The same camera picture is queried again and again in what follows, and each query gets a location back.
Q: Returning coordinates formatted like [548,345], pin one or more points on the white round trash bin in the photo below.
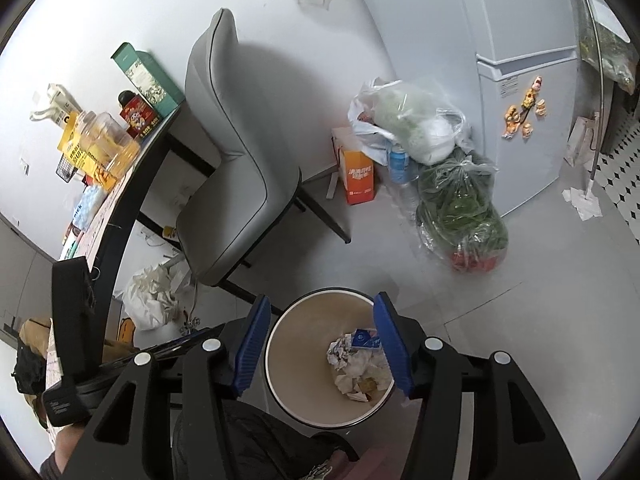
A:
[300,340]

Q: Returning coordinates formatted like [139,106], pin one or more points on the beige paper bag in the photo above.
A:
[580,142]

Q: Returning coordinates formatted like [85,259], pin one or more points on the white plastic bag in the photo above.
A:
[150,300]

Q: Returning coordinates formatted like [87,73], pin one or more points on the plastic bag of cabbage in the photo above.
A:
[415,120]

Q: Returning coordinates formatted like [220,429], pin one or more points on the orange white carton box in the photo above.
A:
[357,175]

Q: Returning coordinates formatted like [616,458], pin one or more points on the person's shoe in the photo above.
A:
[317,471]

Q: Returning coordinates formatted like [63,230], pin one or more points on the clear plastic bottle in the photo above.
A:
[405,200]

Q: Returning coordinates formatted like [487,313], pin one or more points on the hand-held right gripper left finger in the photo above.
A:
[252,345]

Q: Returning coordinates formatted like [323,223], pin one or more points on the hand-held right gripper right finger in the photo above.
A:
[392,345]

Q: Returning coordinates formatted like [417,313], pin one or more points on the yellow snack bag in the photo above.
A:
[72,147]

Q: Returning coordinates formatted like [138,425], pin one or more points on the crumpled printed white paper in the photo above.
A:
[341,350]

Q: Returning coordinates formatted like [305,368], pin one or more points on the black table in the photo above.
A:
[125,210]

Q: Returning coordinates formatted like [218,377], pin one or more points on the grey upholstered chair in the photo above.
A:
[235,160]

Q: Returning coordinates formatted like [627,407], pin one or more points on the white tissue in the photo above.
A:
[357,370]

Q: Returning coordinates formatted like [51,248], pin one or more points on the black cloth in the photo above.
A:
[27,370]

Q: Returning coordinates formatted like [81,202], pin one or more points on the cluster of fridge magnets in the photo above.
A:
[520,110]

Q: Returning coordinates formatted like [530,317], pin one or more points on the white paper strip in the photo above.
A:
[333,186]

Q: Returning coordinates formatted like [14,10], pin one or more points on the white paper bag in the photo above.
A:
[55,105]

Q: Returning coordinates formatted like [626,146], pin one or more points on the bag of dried greens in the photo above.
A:
[612,55]

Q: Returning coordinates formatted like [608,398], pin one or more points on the white wall socket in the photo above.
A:
[25,165]

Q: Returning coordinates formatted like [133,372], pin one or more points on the black mesh pen holder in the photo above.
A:
[67,170]

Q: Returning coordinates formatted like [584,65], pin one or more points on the clear glass jar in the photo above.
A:
[107,142]

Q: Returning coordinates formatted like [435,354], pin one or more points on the person's dark trousers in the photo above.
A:
[260,440]

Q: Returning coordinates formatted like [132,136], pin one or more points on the white mop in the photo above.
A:
[597,85]

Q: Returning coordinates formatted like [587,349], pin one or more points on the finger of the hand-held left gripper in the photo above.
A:
[165,346]

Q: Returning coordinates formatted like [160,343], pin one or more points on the white fridge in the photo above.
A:
[500,10]

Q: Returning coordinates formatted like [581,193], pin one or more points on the person's left forearm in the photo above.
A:
[62,445]

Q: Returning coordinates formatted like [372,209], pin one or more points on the blue white tissue packet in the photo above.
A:
[90,207]

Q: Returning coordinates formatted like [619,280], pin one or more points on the green printed box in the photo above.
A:
[150,77]

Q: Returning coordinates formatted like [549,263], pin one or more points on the blue white small carton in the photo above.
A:
[365,338]

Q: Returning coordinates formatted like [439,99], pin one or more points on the plastic bag of green vegetables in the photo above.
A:
[460,210]

